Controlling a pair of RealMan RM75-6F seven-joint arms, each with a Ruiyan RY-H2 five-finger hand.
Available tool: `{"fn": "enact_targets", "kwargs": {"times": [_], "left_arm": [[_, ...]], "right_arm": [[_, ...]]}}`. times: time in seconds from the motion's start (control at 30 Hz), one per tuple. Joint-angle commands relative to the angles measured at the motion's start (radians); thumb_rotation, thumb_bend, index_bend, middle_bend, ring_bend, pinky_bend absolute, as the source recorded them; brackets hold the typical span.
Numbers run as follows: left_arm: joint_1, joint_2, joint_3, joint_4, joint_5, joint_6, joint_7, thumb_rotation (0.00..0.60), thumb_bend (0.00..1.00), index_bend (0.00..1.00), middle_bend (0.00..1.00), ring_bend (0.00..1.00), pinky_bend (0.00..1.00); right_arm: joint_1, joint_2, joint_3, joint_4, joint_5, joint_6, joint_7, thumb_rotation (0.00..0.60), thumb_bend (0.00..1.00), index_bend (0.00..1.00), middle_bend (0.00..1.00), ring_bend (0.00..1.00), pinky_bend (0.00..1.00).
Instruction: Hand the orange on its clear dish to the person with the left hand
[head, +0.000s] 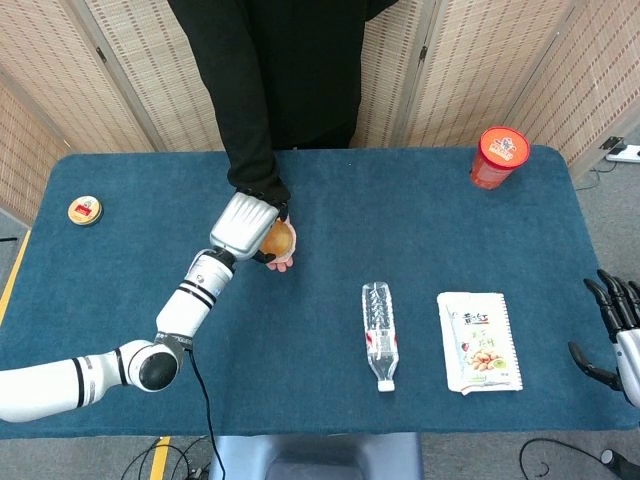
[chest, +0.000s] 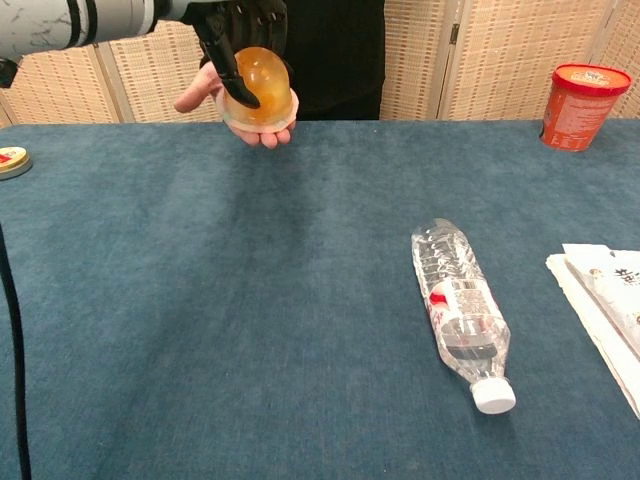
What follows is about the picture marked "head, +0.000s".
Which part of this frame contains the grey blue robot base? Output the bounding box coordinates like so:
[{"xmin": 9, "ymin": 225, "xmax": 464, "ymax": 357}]
[{"xmin": 208, "ymin": 432, "xmax": 425, "ymax": 480}]

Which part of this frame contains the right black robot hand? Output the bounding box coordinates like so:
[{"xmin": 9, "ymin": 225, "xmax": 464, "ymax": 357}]
[{"xmin": 567, "ymin": 268, "xmax": 640, "ymax": 407}]

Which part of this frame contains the white power strip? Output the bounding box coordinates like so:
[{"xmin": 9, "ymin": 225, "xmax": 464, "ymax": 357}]
[{"xmin": 604, "ymin": 143, "xmax": 640, "ymax": 165}]

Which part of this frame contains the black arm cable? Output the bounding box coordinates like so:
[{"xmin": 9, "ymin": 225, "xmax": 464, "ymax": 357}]
[{"xmin": 185, "ymin": 344, "xmax": 226, "ymax": 480}]

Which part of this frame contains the black floor device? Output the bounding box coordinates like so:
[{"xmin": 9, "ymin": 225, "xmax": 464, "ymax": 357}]
[{"xmin": 599, "ymin": 448, "xmax": 640, "ymax": 480}]

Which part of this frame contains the red paper tub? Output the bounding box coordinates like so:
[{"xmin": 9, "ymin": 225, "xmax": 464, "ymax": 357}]
[{"xmin": 469, "ymin": 126, "xmax": 531, "ymax": 191}]

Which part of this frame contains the clear plastic water bottle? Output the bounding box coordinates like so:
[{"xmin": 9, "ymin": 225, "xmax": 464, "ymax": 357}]
[{"xmin": 360, "ymin": 281, "xmax": 400, "ymax": 393}]

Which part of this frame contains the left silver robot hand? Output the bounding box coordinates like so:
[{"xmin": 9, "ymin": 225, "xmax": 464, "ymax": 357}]
[{"xmin": 209, "ymin": 191, "xmax": 292, "ymax": 265}]

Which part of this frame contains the white snack bag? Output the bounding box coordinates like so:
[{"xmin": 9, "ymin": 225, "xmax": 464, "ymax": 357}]
[{"xmin": 436, "ymin": 291, "xmax": 525, "ymax": 397}]

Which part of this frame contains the woven folding screen panel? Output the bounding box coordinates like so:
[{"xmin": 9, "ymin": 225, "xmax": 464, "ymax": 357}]
[
  {"xmin": 402, "ymin": 0, "xmax": 581, "ymax": 149},
  {"xmin": 0, "ymin": 82, "xmax": 69, "ymax": 226},
  {"xmin": 509, "ymin": 0, "xmax": 640, "ymax": 181},
  {"xmin": 82, "ymin": 0, "xmax": 226, "ymax": 153},
  {"xmin": 0, "ymin": 0, "xmax": 156, "ymax": 154},
  {"xmin": 348, "ymin": 0, "xmax": 439, "ymax": 150}
]

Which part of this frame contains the blue table cloth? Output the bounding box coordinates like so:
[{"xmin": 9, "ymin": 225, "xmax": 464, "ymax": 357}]
[{"xmin": 0, "ymin": 144, "xmax": 640, "ymax": 441}]

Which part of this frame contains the person's black clothed torso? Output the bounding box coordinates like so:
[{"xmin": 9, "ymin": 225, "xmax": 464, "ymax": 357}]
[{"xmin": 239, "ymin": 0, "xmax": 401, "ymax": 151}]

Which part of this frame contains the round gold red tin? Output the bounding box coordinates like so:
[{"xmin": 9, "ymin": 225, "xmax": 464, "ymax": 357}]
[{"xmin": 67, "ymin": 195, "xmax": 104, "ymax": 227}]

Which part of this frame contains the person's bare hand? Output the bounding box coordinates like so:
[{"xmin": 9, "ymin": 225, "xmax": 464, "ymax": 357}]
[{"xmin": 264, "ymin": 214, "xmax": 299, "ymax": 274}]

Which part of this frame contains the black floor cable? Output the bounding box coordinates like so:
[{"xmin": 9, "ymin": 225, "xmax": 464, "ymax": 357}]
[
  {"xmin": 121, "ymin": 436, "xmax": 211, "ymax": 480},
  {"xmin": 518, "ymin": 438, "xmax": 601, "ymax": 480}
]

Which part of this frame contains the person's black sleeved arm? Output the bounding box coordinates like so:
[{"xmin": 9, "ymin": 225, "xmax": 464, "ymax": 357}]
[{"xmin": 167, "ymin": 0, "xmax": 291, "ymax": 209}]

